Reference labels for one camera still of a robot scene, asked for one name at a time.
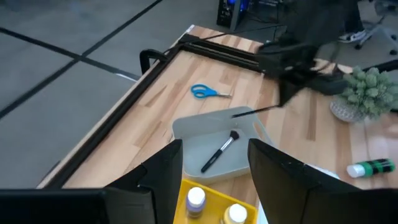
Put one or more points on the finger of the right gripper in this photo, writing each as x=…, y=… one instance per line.
x=289, y=88
x=326, y=85

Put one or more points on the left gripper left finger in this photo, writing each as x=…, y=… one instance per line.
x=164, y=174

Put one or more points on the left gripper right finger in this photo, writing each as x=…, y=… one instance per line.
x=280, y=180

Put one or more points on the thin long paintbrush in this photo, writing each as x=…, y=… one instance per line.
x=255, y=111

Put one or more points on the purple paint bottle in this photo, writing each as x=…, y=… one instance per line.
x=196, y=202

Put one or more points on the yellow paint bottle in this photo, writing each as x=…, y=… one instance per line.
x=235, y=214

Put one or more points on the wide bushy black brush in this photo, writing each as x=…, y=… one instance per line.
x=217, y=154

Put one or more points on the blue scissors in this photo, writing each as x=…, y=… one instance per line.
x=202, y=91

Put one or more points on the green paint bottle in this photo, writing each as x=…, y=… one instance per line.
x=373, y=168

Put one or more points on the small potted green plant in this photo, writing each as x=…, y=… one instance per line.
x=367, y=90

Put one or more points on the grey plastic bin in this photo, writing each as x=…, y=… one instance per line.
x=199, y=149

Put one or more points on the yellow plastic bin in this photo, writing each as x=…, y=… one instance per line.
x=214, y=199

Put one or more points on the black computer tower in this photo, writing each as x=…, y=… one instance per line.
x=230, y=14

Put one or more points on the office chair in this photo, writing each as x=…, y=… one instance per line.
x=377, y=28

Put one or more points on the black aluminium table frame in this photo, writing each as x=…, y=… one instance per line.
x=217, y=53

